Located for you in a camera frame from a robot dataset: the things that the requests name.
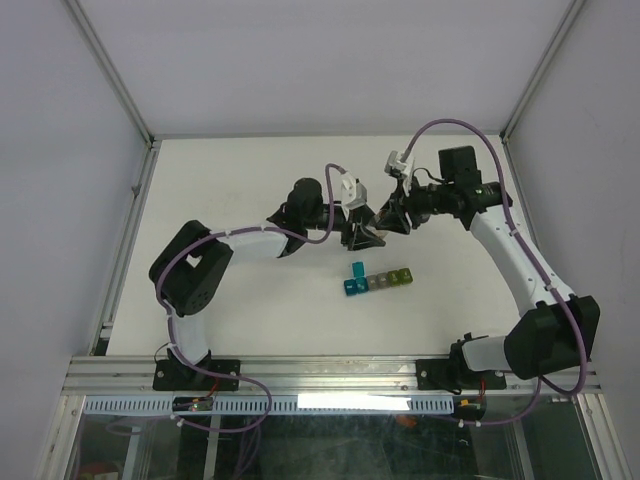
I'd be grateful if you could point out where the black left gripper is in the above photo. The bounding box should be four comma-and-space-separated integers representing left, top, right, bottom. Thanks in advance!
303, 204, 386, 249

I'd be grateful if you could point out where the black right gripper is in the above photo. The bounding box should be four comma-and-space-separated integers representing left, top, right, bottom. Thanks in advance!
374, 173, 453, 235

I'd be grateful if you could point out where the multicolour weekly pill organizer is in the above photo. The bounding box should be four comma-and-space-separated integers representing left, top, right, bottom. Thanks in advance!
343, 261, 414, 297

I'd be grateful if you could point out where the clear pill bottle with capsules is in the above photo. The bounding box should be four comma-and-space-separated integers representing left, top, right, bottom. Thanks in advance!
367, 220, 388, 241

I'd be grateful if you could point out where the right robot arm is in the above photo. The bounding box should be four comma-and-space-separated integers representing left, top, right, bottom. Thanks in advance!
371, 146, 600, 396

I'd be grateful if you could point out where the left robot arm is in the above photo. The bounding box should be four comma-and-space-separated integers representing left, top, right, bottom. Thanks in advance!
149, 173, 385, 389

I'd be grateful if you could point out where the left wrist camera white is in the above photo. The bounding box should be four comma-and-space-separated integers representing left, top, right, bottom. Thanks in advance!
340, 171, 367, 214

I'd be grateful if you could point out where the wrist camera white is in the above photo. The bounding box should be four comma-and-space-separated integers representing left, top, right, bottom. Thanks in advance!
340, 171, 367, 214
384, 151, 415, 195

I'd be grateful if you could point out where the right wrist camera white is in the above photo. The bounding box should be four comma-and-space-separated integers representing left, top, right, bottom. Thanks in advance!
384, 151, 415, 195

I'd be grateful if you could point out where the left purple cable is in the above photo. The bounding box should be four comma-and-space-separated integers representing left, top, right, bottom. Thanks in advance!
154, 162, 351, 431

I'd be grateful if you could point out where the purple cable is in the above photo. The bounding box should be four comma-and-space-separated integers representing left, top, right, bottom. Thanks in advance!
402, 117, 589, 429
154, 162, 351, 431

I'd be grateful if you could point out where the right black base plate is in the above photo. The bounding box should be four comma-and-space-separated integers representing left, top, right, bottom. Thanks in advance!
415, 358, 507, 395

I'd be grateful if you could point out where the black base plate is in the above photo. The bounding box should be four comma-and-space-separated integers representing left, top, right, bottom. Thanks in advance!
415, 358, 507, 395
152, 350, 241, 393

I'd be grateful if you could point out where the left aluminium frame post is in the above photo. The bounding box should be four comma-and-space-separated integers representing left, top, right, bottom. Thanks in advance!
61, 0, 155, 149

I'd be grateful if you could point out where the aluminium frame post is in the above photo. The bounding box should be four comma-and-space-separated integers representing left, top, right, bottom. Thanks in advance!
500, 0, 587, 143
61, 0, 155, 149

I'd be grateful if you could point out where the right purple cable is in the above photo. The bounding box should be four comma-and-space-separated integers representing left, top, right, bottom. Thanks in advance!
402, 117, 589, 429

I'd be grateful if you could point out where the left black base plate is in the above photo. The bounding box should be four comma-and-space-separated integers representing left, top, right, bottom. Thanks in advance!
152, 350, 241, 393

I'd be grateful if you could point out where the right aluminium frame post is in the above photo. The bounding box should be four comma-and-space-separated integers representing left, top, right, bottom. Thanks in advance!
500, 0, 587, 143

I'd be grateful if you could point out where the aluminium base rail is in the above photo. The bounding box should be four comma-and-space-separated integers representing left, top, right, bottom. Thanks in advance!
62, 353, 601, 396

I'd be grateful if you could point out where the grey slotted cable duct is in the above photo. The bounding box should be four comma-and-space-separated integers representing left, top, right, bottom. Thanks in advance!
84, 393, 454, 417

